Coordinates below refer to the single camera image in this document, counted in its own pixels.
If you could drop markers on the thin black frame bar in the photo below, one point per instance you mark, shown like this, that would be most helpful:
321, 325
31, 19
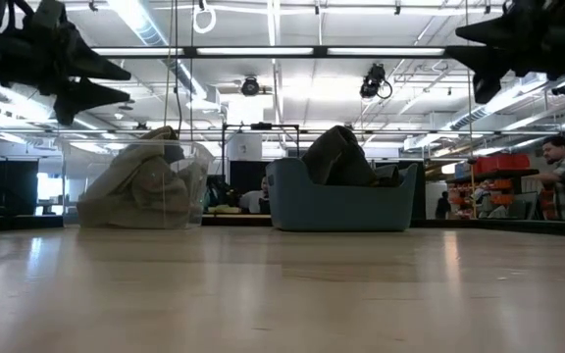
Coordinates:
361, 132

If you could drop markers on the dark storage shelf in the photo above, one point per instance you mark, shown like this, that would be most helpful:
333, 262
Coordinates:
498, 174

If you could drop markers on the dark green hat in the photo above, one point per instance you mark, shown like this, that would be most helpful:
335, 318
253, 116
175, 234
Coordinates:
336, 157
390, 177

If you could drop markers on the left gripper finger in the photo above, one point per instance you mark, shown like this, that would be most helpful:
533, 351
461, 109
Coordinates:
76, 98
91, 66

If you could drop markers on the clear plastic bin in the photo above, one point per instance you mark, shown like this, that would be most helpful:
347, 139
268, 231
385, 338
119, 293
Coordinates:
71, 186

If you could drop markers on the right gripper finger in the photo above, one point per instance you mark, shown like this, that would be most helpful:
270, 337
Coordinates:
493, 61
503, 32

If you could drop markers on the red storage bins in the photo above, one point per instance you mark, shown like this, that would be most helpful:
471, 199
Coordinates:
503, 162

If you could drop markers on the thick black frame bar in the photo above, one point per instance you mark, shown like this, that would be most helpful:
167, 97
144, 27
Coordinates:
312, 51

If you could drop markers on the round black ceiling camera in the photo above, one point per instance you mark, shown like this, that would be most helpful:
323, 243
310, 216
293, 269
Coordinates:
250, 86

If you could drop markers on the small black ceiling camera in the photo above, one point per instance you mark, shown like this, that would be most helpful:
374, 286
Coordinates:
563, 88

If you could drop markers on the beige cap with brim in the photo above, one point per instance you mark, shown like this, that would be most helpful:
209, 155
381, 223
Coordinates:
108, 206

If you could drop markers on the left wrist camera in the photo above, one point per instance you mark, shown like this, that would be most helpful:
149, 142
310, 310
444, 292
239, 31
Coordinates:
47, 15

